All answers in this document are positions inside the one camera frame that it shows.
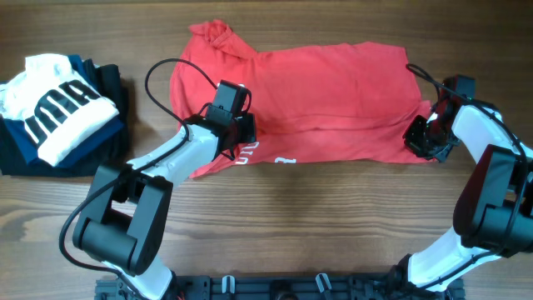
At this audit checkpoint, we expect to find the red t-shirt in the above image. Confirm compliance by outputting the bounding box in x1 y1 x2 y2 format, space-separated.
170 20 431 175

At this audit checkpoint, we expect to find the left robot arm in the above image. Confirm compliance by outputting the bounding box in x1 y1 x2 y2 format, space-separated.
59 112 257 299

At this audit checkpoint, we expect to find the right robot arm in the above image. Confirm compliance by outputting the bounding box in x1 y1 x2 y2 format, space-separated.
403 105 532 293

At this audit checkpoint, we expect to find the blue folded garment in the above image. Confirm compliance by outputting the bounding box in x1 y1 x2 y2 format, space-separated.
1 53 124 168

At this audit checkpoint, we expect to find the black folded garment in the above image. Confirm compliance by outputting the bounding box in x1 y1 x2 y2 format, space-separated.
1 55 130 178

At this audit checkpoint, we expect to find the right black cable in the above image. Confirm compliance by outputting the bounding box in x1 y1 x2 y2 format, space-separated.
406 62 532 291

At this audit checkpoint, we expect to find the black cable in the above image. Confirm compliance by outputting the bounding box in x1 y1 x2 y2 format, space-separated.
406 62 532 291
57 57 220 284

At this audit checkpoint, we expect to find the left black cable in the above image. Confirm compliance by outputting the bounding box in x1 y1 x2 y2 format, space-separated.
57 57 220 284

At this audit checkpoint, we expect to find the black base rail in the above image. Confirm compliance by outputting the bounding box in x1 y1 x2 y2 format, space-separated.
93 272 466 300

